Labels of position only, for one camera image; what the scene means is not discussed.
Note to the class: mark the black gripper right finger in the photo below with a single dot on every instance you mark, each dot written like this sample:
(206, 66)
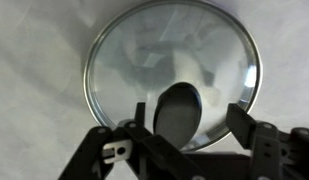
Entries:
(267, 150)

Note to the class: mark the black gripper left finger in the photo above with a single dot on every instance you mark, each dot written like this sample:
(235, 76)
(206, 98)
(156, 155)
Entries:
(150, 146)

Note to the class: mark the glass lid with black knob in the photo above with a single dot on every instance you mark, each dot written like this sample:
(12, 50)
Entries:
(177, 110)

